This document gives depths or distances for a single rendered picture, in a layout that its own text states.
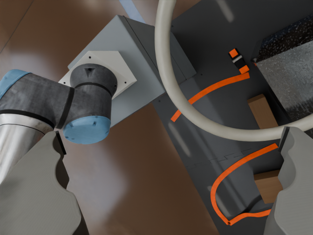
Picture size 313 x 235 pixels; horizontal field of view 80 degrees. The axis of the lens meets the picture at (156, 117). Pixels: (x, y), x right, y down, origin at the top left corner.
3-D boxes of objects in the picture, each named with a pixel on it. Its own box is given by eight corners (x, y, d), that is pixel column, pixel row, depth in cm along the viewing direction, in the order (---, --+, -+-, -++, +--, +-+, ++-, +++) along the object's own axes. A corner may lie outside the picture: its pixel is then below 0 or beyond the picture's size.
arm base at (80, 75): (99, 103, 91) (98, 119, 85) (61, 82, 79) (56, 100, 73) (126, 81, 82) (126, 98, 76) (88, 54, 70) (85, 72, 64)
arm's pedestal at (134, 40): (159, 103, 180) (107, 140, 105) (130, 58, 177) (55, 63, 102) (205, 74, 157) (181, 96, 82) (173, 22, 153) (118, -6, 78)
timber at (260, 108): (246, 100, 150) (248, 103, 140) (262, 93, 145) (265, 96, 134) (262, 132, 154) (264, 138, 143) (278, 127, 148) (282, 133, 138)
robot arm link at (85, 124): (103, 115, 83) (99, 151, 72) (61, 102, 74) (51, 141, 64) (118, 93, 74) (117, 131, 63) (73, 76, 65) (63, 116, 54)
